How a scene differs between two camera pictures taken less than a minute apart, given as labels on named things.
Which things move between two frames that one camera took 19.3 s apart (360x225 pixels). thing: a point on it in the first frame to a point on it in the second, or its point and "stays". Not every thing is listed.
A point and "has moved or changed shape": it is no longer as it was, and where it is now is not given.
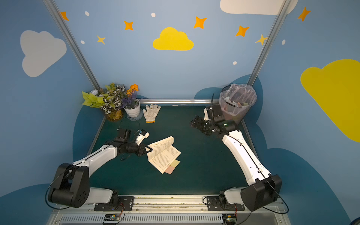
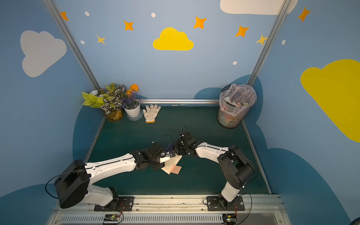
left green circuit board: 111,217 stays
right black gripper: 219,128 to 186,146
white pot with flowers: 131,103 stays
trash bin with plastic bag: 236,101 stays
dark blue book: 162,153 has moved or changed shape
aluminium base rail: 169,210 stays
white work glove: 151,112 stays
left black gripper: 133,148 to 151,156
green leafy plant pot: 110,100 stays
